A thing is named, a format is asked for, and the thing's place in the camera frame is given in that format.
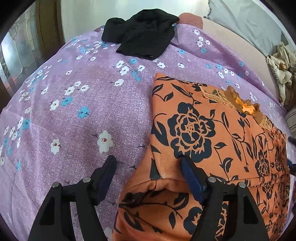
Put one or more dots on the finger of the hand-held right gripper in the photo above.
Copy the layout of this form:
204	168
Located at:
292	167

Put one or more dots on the striped cushion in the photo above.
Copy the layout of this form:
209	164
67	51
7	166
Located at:
291	121

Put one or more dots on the pink mattress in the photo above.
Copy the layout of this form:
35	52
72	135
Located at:
231	41

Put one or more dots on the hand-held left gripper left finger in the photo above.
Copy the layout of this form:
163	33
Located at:
104	184

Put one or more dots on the wooden cabinet with glass doors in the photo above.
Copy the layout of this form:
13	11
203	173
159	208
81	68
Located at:
44	25

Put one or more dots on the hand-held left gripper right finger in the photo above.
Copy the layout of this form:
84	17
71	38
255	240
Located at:
193	178

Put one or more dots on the purple floral bedsheet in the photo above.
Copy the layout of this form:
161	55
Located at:
81	139

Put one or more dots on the cream patterned cloth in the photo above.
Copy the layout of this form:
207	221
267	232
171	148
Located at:
279	69

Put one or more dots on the grey pillow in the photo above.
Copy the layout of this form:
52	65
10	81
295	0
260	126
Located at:
242	18

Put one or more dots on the orange black floral garment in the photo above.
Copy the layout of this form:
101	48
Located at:
196	125

